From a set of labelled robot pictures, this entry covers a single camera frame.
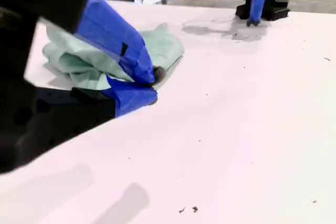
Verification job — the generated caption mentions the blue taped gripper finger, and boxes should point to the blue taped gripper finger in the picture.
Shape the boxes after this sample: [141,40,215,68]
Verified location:
[31,0,167,85]
[246,0,270,27]
[10,74,159,149]

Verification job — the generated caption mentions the pale green T-shirt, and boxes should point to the pale green T-shirt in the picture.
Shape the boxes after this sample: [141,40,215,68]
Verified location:
[41,23,185,92]

